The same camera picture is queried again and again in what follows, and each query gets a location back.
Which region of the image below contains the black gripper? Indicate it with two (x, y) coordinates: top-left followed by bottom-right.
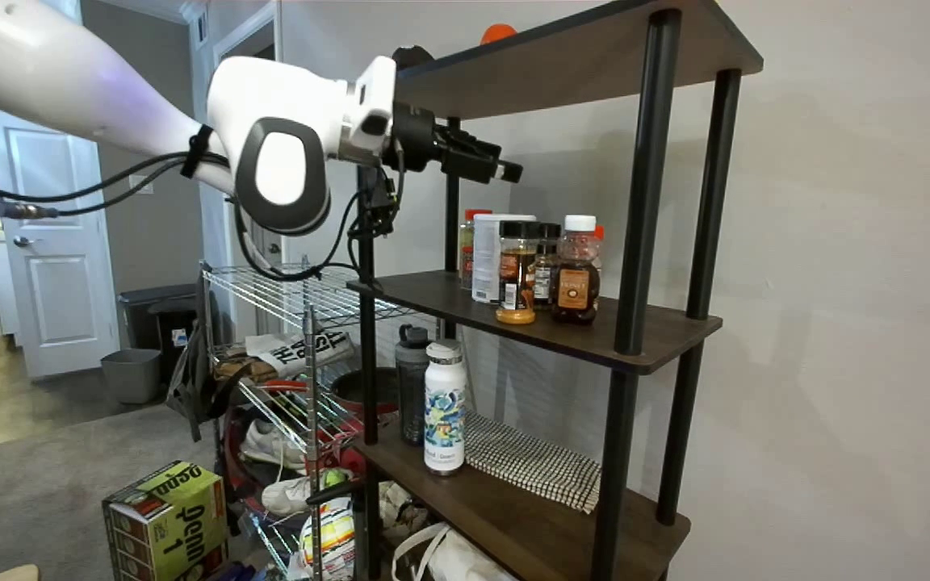
(390, 103), (528, 185)

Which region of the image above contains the orange-cap spice bottle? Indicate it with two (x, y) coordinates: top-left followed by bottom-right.
(493, 239), (541, 328)

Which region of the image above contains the red spice bottle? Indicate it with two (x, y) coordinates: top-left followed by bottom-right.
(459, 206), (477, 283)

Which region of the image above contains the dark sauce bottle orange cap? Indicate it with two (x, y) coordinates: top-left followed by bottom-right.
(550, 211), (603, 325)

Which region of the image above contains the white patterned water bottle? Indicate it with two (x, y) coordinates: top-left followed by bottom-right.
(420, 339), (472, 476)

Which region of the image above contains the white cylindrical canister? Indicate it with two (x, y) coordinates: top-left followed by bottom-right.
(467, 211), (540, 305)

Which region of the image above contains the orange ball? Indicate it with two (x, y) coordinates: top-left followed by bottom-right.
(477, 20), (521, 47)

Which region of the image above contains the black rounded object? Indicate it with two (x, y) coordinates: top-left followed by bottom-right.
(390, 42), (437, 70)

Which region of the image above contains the dark wood metal shelf unit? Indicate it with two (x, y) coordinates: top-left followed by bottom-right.
(340, 0), (766, 581)

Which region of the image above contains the dark grey tumbler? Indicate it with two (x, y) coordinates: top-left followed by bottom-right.
(394, 322), (434, 444)

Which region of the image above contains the black round bowl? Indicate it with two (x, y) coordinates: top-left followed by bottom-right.
(331, 365), (409, 419)

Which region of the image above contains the white mesh mat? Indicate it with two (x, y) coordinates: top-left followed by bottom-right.
(462, 424), (603, 515)

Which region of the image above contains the green ball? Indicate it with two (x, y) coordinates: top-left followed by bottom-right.
(318, 464), (356, 494)

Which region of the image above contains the white shoe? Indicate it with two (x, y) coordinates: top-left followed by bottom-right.
(235, 419), (314, 472)

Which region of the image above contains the white bag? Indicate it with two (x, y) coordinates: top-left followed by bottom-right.
(388, 518), (522, 581)

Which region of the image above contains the white panel door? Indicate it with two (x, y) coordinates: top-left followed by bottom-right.
(0, 85), (124, 385)

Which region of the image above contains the green cardboard box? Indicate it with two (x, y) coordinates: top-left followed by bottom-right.
(101, 457), (231, 581)

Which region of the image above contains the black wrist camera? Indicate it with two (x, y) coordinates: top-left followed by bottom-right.
(353, 159), (405, 242)

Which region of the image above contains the black velcro strap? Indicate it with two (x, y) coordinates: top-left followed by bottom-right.
(177, 121), (221, 182)

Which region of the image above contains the chrome wire rack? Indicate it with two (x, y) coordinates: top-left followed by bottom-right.
(167, 255), (405, 581)

